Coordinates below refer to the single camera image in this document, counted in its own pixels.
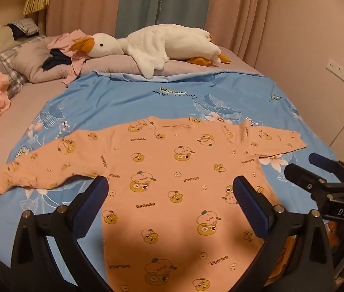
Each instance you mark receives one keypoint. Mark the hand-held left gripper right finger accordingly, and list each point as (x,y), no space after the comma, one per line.
(251,206)

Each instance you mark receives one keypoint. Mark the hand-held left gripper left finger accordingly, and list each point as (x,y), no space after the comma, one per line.
(94,200)

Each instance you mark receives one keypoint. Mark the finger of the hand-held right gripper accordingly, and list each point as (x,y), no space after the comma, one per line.
(304,179)
(322,161)

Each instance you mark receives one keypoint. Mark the orange duck print shirt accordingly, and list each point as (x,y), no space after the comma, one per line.
(172,170)

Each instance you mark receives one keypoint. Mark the blue floral blanket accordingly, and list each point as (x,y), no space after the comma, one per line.
(123,103)

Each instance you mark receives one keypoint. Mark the navy garment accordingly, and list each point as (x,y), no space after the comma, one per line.
(57,60)

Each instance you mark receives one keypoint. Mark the pink garment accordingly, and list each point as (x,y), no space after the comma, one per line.
(65,41)

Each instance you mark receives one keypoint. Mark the plaid pillow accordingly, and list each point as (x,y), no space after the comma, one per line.
(1,67)

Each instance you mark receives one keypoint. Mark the white plush goose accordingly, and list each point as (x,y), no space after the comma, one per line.
(159,45)

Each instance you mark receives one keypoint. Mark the pink curtain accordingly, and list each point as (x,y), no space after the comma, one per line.
(83,3)
(235,6)

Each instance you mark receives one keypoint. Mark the small plaid cloth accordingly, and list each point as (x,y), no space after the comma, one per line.
(27,26)

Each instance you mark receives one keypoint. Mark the grey blue curtain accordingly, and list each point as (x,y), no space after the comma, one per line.
(165,0)

